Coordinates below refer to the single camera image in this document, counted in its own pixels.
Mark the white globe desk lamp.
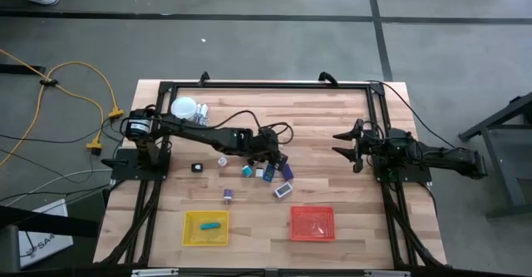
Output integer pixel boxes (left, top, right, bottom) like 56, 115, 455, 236
170, 96, 209, 128

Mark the black floor bar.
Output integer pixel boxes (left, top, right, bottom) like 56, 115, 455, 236
0, 64, 47, 76

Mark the yellow plastic basket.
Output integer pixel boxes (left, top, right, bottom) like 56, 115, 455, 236
181, 210, 230, 247

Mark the silver metal bracket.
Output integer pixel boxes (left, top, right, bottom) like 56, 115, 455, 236
131, 269, 180, 277
364, 270, 411, 277

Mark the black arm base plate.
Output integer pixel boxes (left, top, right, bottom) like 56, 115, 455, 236
372, 160, 433, 185
101, 147, 171, 182

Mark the yellow extension cable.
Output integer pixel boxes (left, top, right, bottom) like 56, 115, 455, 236
0, 60, 126, 168
0, 48, 105, 153

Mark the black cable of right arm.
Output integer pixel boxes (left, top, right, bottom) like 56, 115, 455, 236
365, 79, 455, 149

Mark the orange plastic basket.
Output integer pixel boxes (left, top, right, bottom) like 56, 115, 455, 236
289, 205, 337, 242

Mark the white plug adapter with cable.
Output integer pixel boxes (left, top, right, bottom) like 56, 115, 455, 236
197, 103, 210, 127

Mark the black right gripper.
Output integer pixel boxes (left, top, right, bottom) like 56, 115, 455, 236
332, 118, 390, 174

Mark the black floor cable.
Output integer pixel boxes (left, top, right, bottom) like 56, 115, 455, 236
0, 118, 126, 145
0, 146, 97, 185

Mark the black beam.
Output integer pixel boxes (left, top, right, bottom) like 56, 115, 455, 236
0, 205, 101, 239

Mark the white printed box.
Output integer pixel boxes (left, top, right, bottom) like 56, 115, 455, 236
16, 199, 75, 269

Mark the white floor cable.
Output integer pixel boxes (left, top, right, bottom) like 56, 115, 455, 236
3, 167, 114, 206

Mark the black aluminium frame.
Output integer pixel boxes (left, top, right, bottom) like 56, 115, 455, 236
99, 80, 448, 269

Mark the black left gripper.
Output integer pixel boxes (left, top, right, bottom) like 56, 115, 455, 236
249, 127, 289, 172

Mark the black side table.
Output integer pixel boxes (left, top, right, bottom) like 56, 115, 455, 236
458, 92, 532, 219

